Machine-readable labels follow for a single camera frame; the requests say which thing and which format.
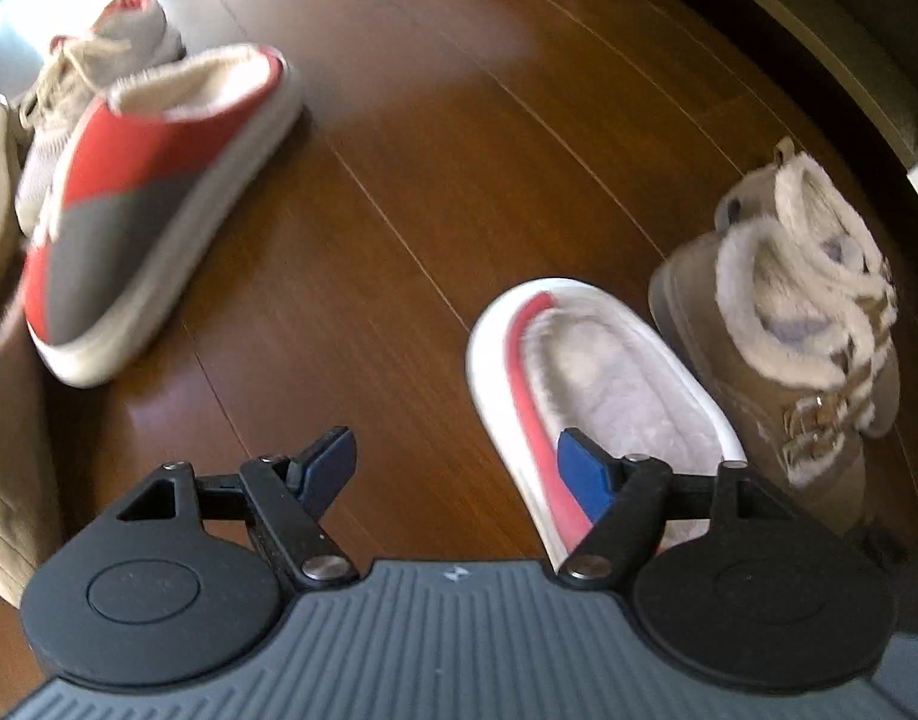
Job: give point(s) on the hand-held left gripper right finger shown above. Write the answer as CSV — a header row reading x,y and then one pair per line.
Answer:
x,y
583,474

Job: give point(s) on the red grey fleece slipper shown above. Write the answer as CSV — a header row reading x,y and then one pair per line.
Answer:
x,y
129,202
609,375

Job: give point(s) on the brown fur-lined boot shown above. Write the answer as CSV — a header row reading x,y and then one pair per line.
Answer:
x,y
729,330
16,465

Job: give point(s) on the dark shoe cabinet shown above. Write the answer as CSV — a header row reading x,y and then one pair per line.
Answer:
x,y
804,30

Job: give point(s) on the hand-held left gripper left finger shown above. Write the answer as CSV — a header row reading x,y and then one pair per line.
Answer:
x,y
328,466

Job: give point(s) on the white mesh sneaker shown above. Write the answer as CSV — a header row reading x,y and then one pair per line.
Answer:
x,y
61,97

